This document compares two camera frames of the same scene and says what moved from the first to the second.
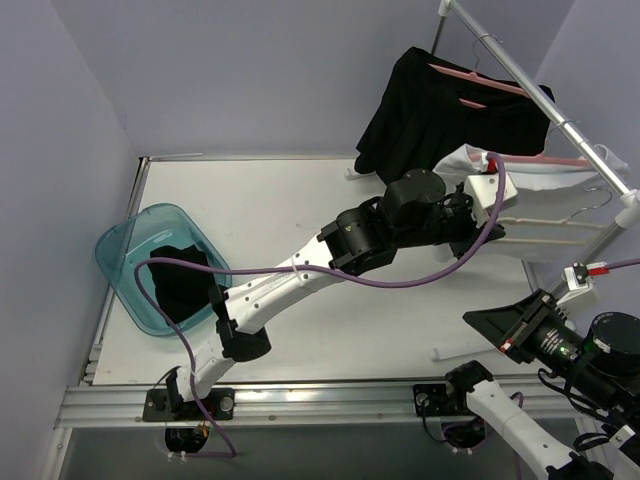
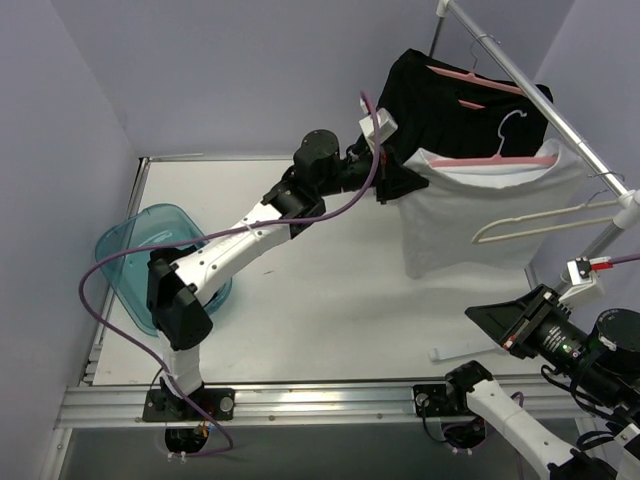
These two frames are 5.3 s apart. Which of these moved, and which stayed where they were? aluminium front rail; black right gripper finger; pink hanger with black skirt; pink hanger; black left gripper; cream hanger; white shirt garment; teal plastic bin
Moved: pink hanger; white shirt garment; black left gripper; cream hanger
Stayed: pink hanger with black skirt; aluminium front rail; black right gripper finger; teal plastic bin
